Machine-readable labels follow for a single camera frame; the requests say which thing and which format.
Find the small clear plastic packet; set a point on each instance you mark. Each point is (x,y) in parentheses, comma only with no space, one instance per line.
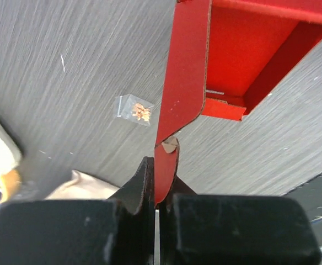
(134,109)

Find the orange white item behind bag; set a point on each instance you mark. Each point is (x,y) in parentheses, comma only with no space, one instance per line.
(9,185)

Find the beige printed tote bag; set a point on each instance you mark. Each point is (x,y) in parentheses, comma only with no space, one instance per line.
(83,186)

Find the red paper box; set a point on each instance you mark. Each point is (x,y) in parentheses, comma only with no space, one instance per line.
(224,58)

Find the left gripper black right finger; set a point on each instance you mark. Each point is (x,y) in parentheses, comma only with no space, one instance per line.
(234,229)

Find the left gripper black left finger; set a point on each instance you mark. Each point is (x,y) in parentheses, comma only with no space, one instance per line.
(116,230)

